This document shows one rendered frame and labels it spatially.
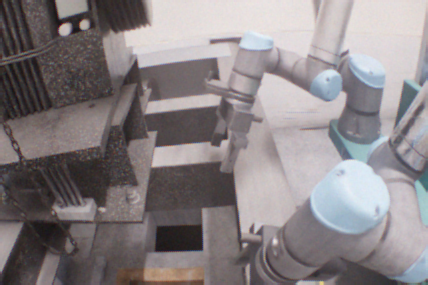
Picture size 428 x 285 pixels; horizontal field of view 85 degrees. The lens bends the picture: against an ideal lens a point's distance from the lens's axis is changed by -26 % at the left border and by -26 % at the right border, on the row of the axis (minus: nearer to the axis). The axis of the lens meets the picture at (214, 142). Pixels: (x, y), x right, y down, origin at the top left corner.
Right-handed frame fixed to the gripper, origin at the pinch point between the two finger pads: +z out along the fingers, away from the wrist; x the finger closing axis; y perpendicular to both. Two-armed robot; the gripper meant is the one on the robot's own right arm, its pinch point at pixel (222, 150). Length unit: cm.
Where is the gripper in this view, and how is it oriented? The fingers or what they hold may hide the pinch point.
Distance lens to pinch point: 79.2
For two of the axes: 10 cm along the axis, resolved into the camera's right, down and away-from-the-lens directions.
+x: -1.8, -4.4, 8.8
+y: 9.4, 1.7, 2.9
